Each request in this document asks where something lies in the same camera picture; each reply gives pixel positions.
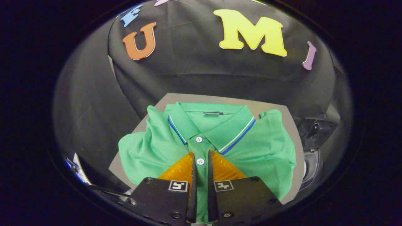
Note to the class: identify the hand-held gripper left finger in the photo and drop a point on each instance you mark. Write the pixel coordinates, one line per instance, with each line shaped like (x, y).
(193, 188)

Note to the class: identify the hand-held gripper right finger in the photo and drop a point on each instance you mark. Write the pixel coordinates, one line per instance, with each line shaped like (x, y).
(210, 188)

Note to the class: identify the green polo shirt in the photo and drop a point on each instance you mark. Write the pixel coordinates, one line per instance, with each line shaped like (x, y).
(263, 150)

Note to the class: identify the blue and white object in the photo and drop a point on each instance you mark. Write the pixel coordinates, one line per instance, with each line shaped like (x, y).
(78, 169)

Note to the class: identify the black backdrop cloth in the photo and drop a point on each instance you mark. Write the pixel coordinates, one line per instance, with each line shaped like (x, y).
(194, 69)

